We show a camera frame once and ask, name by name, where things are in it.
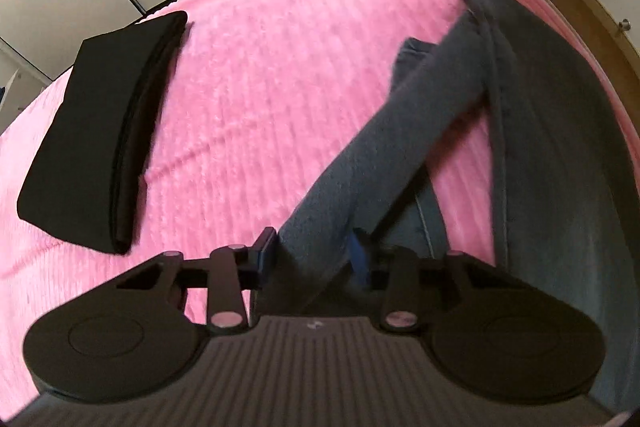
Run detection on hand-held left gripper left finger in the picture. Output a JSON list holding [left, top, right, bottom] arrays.
[[116, 228, 279, 336]]

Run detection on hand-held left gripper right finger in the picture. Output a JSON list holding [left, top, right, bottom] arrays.
[[350, 229, 522, 334]]

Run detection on grey-blue jeans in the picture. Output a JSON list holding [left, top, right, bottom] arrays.
[[252, 0, 640, 408]]

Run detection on pink ribbed fleece blanket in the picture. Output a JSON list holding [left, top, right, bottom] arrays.
[[0, 0, 632, 410]]

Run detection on folded black cloth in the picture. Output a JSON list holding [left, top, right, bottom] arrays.
[[16, 11, 189, 256]]

